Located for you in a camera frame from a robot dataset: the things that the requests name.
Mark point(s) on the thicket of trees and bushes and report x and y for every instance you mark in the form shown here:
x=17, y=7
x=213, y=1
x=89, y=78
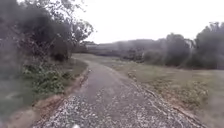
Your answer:
x=33, y=36

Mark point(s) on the row of trees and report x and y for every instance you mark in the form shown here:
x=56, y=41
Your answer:
x=180, y=50

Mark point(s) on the grass verge with weeds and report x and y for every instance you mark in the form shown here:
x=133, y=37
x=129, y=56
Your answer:
x=43, y=80

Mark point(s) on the grey gravel path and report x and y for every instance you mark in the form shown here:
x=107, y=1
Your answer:
x=106, y=100

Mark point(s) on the robot's own part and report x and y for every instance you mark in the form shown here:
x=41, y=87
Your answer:
x=75, y=126

